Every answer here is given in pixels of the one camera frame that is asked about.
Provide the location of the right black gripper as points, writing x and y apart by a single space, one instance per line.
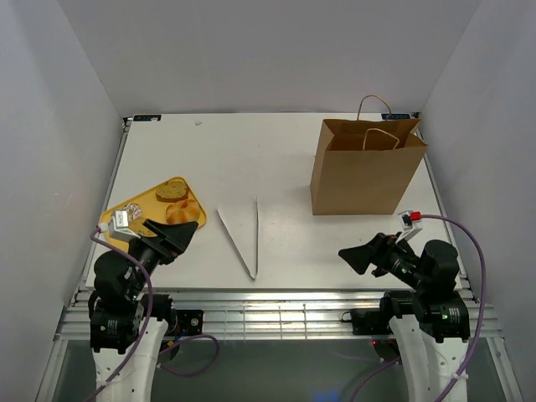
377 250

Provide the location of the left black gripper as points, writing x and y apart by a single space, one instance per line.
176 239

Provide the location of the golden bread roll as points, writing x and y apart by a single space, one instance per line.
184 211

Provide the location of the seeded bread slice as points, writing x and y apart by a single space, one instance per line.
172 192

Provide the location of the sprinkled chocolate donut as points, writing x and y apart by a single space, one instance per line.
133 211

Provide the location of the metal serving tongs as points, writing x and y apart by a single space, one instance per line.
241 222

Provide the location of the brown paper bag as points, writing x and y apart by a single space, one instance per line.
364 167

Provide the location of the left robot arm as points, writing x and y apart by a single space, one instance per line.
128 320

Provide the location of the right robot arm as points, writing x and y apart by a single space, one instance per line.
430 321

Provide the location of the yellow bread slice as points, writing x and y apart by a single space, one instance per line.
139 228

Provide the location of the yellow plastic tray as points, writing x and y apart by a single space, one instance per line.
151 208

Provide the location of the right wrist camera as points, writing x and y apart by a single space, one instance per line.
411 223

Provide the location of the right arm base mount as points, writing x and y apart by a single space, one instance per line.
366 322

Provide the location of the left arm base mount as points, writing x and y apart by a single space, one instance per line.
185 323

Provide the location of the aluminium frame rail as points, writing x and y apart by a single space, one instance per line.
261 315

